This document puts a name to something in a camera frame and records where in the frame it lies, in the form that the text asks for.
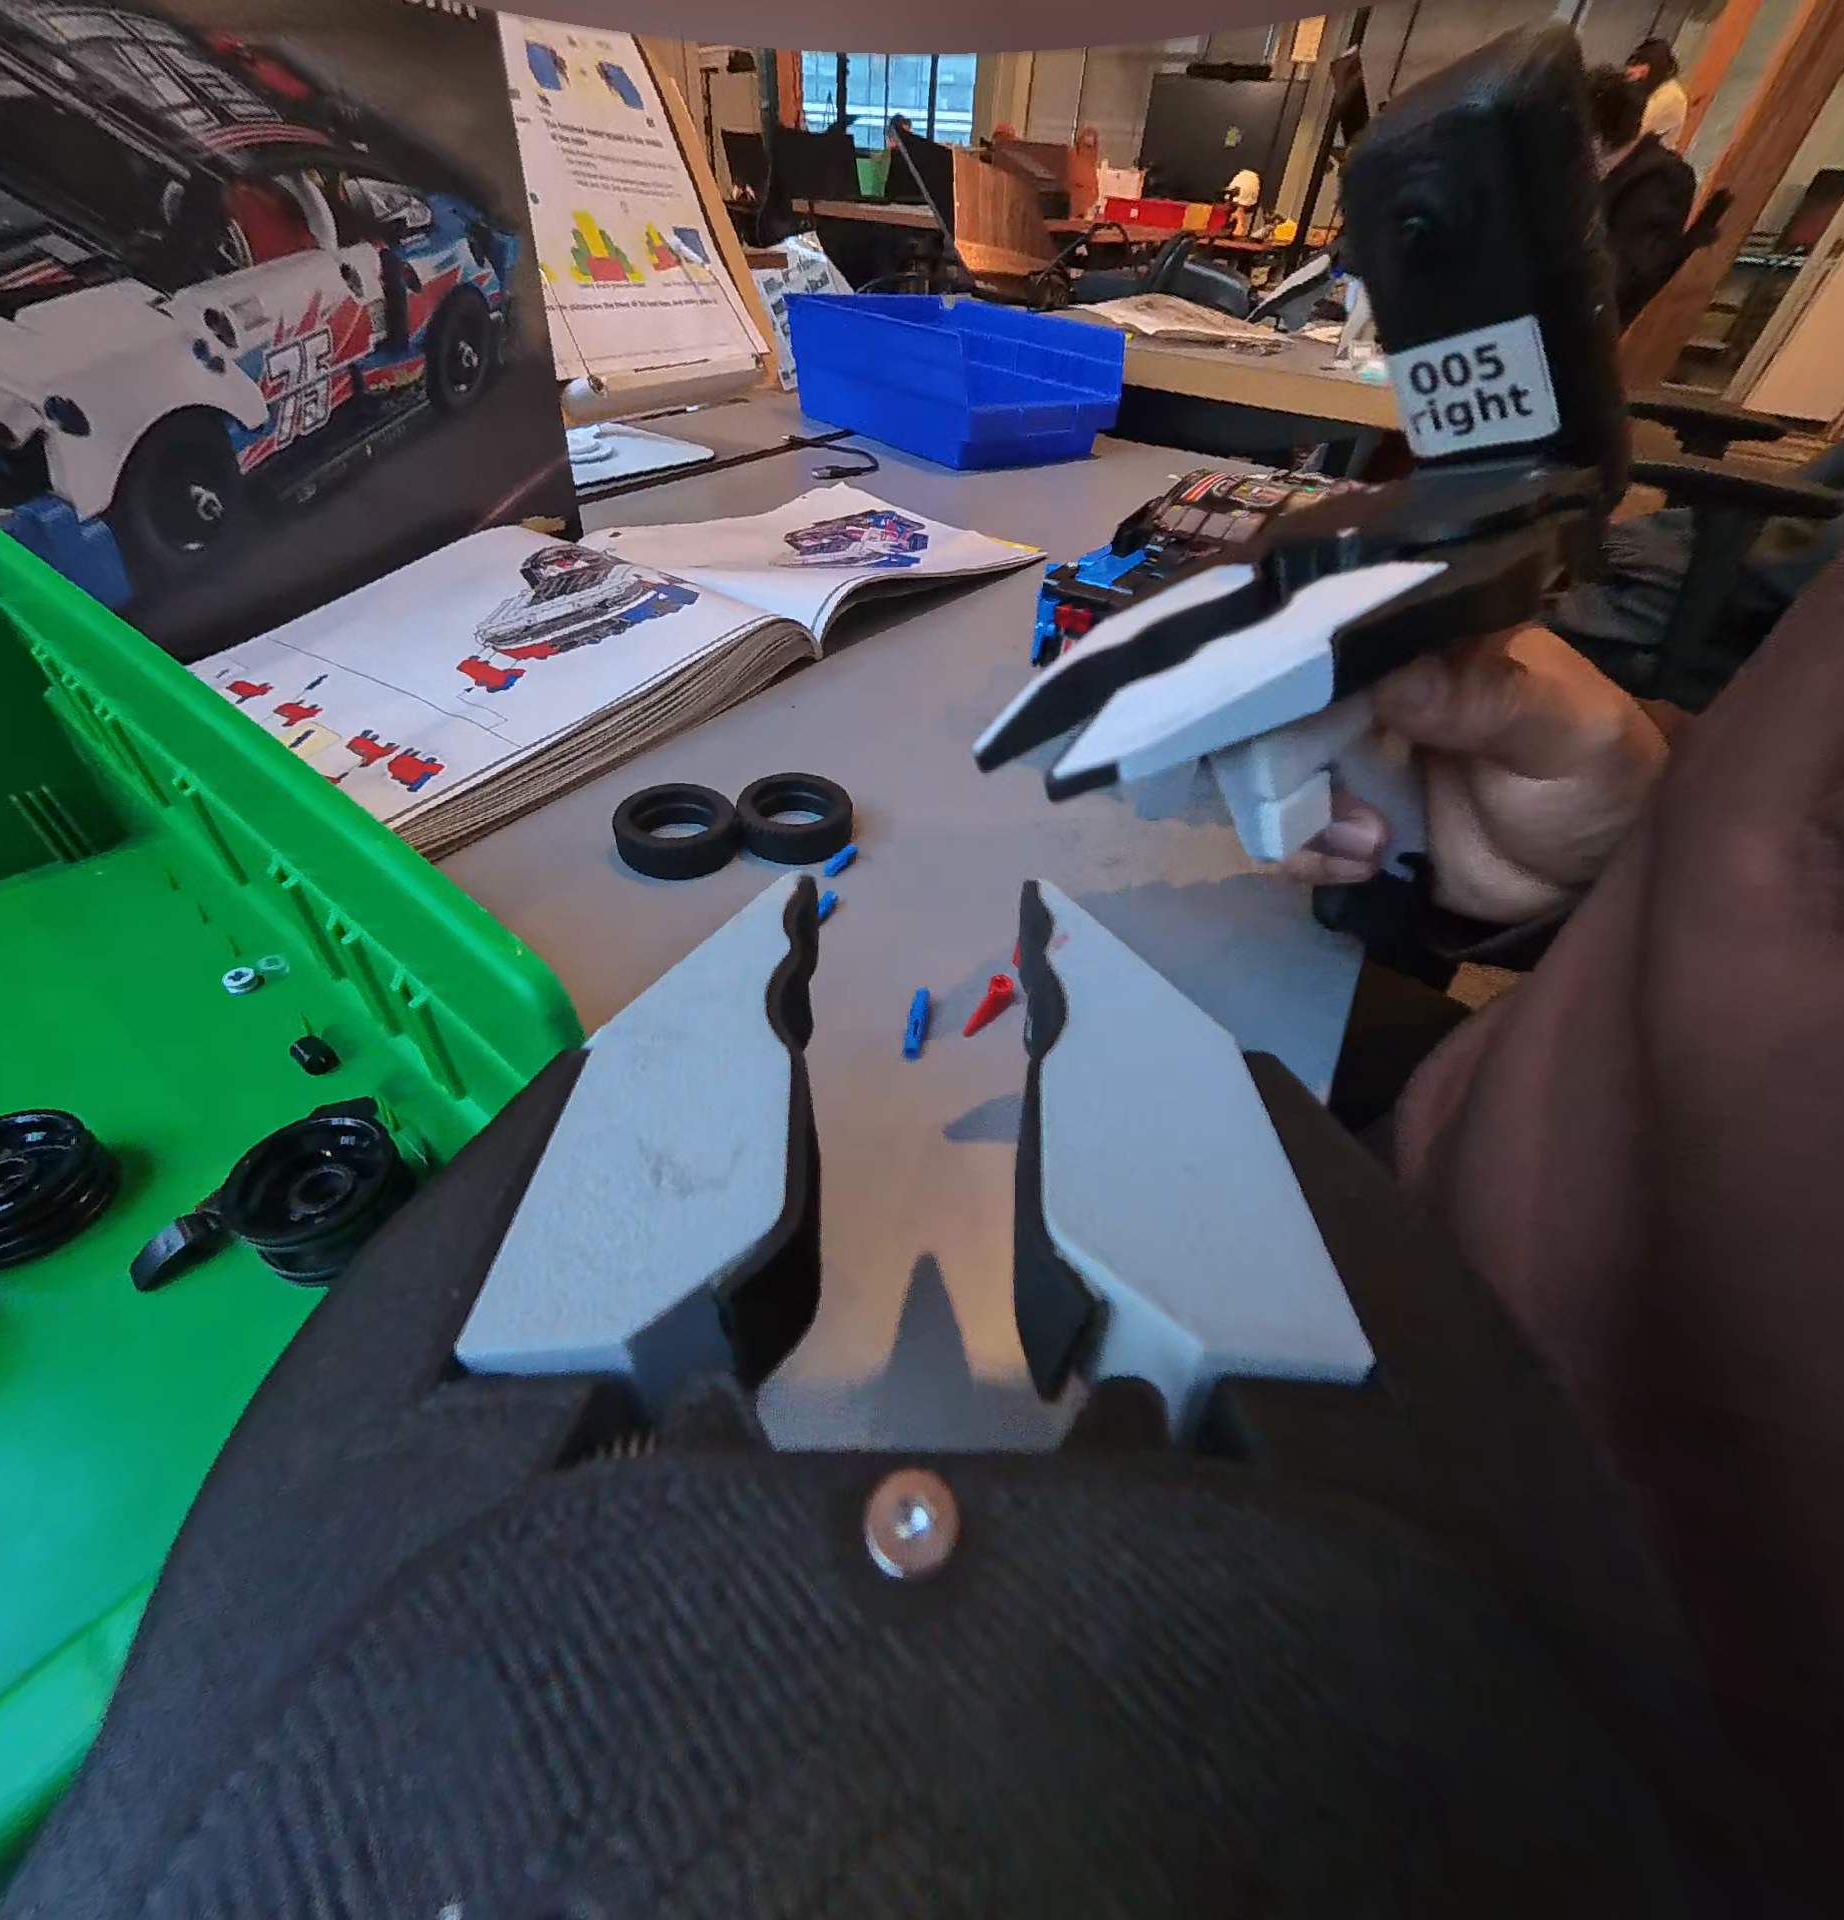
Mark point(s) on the blue plastic bin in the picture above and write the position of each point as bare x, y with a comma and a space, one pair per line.
937, 390

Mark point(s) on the toy car box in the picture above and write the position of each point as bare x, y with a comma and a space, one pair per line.
263, 300

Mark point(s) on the green plastic bin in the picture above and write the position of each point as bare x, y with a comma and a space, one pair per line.
113, 931

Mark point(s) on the person's black pants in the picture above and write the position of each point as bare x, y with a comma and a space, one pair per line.
1386, 961

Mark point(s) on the printed paper bag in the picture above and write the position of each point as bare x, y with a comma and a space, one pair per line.
803, 300

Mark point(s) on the open instruction booklet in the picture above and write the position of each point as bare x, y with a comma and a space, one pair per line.
636, 630

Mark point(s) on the person's right hand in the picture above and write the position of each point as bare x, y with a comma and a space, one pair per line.
1537, 781

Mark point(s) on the background desk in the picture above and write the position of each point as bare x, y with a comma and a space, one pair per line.
1267, 383

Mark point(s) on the white tray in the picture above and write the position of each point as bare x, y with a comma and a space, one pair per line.
623, 450

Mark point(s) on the dark monitor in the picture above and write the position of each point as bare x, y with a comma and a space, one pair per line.
1207, 135

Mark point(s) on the long black connector piece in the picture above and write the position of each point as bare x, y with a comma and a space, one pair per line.
172, 1244

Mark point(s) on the black wheel rim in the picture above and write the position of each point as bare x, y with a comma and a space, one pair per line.
315, 1184
31, 1184

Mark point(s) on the red cone piece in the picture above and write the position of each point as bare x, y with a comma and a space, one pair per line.
991, 1005

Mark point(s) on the person's brown sweater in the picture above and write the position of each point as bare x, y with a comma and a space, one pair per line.
1687, 1275

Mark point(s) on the small black brick piece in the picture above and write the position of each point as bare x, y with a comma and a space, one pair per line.
313, 1053

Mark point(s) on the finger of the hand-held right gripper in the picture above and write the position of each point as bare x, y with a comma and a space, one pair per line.
1207, 712
1253, 609

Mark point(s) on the black rubber toy tire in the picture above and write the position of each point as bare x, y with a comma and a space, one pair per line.
636, 849
794, 849

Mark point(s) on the printed instruction sheet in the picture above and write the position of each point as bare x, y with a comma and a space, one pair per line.
623, 180

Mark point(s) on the black office chair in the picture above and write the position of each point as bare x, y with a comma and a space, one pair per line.
1716, 494

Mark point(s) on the toy brick race car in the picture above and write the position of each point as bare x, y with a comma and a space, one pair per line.
1162, 532

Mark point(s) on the grey desk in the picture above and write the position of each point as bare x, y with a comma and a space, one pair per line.
923, 720

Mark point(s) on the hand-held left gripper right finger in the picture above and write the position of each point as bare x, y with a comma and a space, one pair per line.
1177, 1184

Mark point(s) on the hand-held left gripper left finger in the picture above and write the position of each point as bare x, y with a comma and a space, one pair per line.
667, 1184

